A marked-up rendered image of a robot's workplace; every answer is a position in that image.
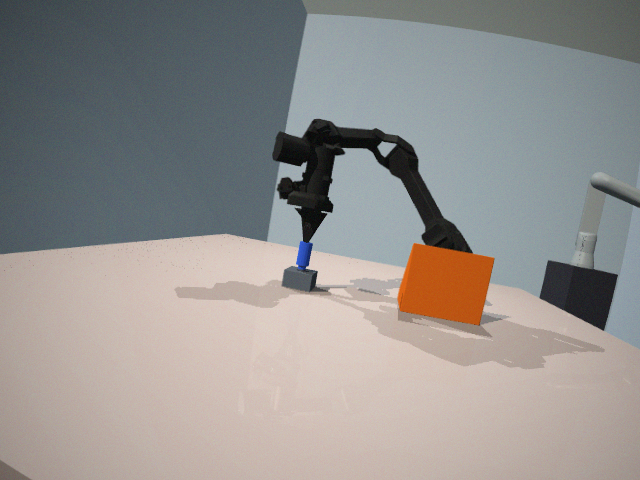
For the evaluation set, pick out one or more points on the blue marker cap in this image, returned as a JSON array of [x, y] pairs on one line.
[[304, 254]]

